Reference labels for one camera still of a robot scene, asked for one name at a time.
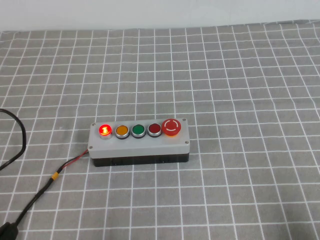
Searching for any dark red push button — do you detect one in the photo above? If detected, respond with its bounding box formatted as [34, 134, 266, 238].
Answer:
[147, 122, 163, 138]

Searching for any red mushroom emergency stop button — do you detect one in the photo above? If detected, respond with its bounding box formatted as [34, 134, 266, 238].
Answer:
[161, 118, 182, 138]

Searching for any green push button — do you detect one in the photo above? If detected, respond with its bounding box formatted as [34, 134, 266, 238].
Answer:
[131, 123, 147, 139]

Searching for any yellow push button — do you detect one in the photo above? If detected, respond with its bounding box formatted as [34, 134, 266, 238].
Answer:
[114, 124, 130, 140]

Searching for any lit red indicator lamp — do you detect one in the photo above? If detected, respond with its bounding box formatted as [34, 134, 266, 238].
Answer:
[98, 122, 113, 141]

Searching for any grey checked tablecloth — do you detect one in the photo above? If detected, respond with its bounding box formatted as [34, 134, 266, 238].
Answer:
[0, 21, 320, 240]

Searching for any black power plug block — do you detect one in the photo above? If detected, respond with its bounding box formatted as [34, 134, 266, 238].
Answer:
[0, 221, 20, 240]

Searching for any grey and black switch box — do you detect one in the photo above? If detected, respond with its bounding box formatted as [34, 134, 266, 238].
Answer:
[87, 117, 191, 168]

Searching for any red and black wire pair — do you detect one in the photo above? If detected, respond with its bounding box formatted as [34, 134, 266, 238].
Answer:
[56, 149, 90, 174]

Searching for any black looped cable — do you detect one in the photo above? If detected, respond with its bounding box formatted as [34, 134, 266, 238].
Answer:
[0, 108, 27, 172]

